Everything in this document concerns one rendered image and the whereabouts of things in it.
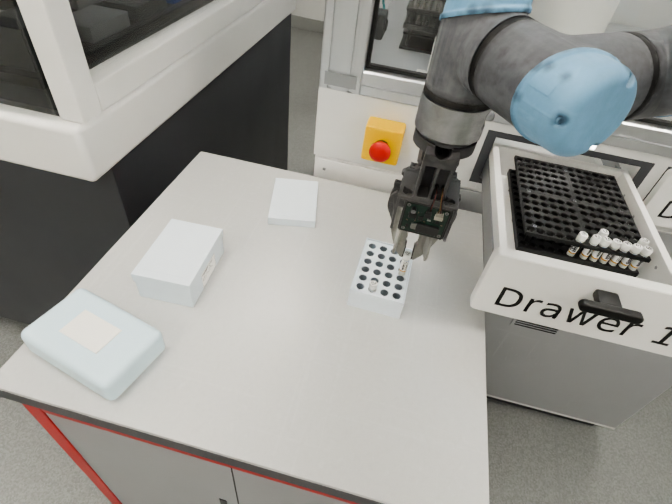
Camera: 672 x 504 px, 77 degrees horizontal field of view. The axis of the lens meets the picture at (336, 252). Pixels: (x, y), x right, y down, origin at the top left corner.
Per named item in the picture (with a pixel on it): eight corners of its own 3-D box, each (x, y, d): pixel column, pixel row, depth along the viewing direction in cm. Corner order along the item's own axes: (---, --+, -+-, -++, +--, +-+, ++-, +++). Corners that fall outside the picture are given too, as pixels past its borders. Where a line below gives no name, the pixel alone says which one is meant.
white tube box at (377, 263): (399, 319, 66) (404, 304, 63) (346, 304, 67) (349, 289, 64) (409, 264, 74) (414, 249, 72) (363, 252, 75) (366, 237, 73)
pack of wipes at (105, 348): (169, 348, 58) (163, 329, 55) (113, 406, 52) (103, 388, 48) (89, 302, 62) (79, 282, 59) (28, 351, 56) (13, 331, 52)
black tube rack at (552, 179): (625, 289, 65) (651, 259, 60) (509, 262, 66) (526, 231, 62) (595, 204, 80) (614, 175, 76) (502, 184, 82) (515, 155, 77)
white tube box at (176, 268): (193, 308, 63) (189, 285, 59) (138, 296, 64) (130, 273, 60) (225, 251, 72) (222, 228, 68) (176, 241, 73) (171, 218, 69)
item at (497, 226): (669, 339, 59) (699, 312, 54) (483, 294, 61) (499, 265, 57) (605, 181, 87) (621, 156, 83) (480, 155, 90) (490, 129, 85)
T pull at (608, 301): (640, 326, 51) (647, 319, 50) (576, 311, 52) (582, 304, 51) (632, 303, 54) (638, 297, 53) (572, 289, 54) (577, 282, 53)
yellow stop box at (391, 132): (395, 168, 81) (403, 135, 76) (359, 160, 82) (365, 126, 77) (399, 155, 85) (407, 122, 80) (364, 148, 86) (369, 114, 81)
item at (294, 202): (314, 228, 79) (315, 221, 78) (267, 224, 78) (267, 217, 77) (317, 187, 88) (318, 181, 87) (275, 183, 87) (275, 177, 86)
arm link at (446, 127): (426, 76, 48) (498, 91, 47) (416, 113, 51) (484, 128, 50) (418, 103, 43) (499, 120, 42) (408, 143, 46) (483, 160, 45)
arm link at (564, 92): (698, 58, 31) (586, 11, 38) (584, 69, 27) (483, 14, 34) (635, 152, 36) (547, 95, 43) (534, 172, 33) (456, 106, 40)
